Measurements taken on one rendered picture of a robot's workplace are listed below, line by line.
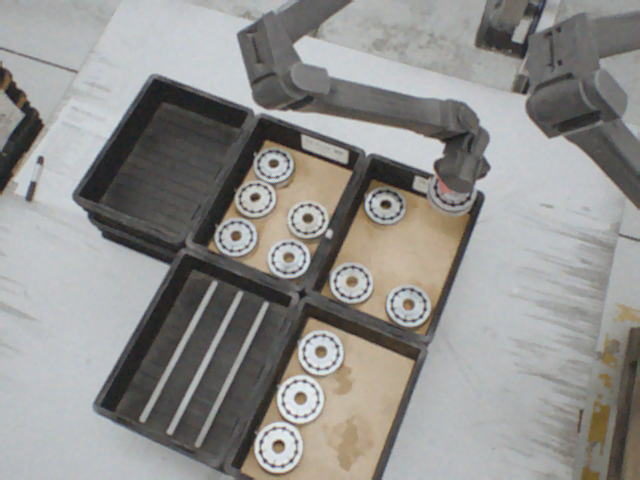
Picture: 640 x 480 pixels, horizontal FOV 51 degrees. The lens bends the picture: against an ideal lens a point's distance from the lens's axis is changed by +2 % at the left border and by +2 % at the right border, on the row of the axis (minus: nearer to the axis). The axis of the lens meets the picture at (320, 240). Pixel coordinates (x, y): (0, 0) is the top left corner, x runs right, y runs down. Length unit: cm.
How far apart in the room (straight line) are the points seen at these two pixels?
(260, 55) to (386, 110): 24
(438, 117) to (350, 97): 20
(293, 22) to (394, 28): 207
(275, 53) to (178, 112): 89
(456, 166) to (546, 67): 34
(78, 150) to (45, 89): 112
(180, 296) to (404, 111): 74
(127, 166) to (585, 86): 120
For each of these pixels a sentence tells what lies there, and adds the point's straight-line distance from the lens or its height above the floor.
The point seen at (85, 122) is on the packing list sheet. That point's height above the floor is 70.
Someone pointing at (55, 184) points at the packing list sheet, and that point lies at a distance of 200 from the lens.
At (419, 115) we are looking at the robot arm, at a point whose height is 134.
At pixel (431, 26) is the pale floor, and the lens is 314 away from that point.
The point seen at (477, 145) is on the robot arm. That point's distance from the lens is 130.
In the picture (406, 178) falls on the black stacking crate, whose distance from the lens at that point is 166.
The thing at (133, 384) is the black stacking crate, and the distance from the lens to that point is 159.
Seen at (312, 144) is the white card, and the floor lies 89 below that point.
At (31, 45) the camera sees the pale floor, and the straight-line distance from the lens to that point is 329.
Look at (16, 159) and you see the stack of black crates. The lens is 271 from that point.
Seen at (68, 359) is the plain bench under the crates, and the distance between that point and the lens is 179.
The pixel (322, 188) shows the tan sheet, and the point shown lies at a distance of 170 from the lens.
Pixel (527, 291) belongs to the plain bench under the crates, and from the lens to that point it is 180.
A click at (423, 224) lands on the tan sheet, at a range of 167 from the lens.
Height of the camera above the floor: 233
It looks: 66 degrees down
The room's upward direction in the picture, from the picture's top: 1 degrees counter-clockwise
